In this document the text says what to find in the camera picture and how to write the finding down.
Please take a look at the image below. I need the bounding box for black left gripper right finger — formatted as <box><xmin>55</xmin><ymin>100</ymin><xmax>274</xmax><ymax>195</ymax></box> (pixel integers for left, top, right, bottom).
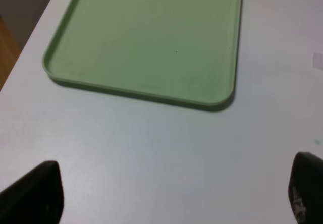
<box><xmin>288</xmin><ymin>152</ymin><xmax>322</xmax><ymax>223</ymax></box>

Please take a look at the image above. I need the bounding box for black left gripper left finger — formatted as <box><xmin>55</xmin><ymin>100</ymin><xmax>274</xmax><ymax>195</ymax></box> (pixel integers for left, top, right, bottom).
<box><xmin>1</xmin><ymin>160</ymin><xmax>64</xmax><ymax>223</ymax></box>

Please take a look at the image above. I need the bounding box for green plastic tray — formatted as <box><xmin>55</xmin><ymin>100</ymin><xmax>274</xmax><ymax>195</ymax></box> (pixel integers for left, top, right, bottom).
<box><xmin>42</xmin><ymin>0</ymin><xmax>242</xmax><ymax>111</ymax></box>

